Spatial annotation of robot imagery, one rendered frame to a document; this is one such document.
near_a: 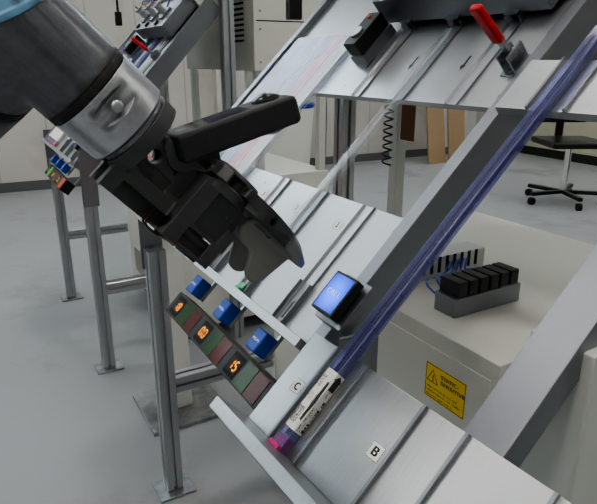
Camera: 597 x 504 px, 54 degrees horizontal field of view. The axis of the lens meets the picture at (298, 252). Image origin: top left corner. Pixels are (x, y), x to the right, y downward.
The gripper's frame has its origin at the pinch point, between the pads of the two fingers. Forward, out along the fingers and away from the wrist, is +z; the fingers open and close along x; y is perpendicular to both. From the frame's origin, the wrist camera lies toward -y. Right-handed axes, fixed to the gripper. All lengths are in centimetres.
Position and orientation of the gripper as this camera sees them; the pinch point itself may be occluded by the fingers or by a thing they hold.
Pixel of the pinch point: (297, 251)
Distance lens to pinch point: 58.0
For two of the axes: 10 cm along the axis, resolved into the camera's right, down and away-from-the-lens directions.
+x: 5.0, 2.7, -8.2
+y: -6.2, 7.7, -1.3
